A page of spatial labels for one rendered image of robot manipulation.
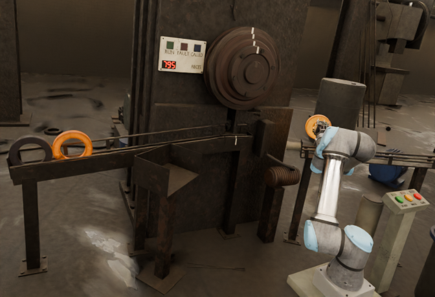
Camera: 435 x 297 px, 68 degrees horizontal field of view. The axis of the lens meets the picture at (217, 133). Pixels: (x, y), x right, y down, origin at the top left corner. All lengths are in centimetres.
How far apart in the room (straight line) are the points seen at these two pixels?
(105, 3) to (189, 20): 596
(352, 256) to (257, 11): 140
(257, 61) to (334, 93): 274
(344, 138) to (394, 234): 74
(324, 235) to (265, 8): 133
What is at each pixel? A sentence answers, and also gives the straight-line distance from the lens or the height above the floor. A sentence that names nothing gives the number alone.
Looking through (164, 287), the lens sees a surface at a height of 1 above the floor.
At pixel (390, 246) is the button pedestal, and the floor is 33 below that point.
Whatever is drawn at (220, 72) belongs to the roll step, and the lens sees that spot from 179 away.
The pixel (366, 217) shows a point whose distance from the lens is 207.
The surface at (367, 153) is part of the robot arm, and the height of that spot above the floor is 90.
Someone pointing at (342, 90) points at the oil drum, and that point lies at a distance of 446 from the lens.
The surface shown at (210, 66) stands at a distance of 178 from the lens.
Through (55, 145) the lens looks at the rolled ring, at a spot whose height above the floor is 68.
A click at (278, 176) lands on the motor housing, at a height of 50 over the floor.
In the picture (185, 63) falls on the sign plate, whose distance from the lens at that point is 187.
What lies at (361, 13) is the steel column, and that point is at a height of 189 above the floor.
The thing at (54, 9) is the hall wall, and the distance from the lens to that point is 771.
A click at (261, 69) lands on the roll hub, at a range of 183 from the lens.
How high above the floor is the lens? 130
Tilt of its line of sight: 17 degrees down
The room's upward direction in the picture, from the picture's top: 8 degrees clockwise
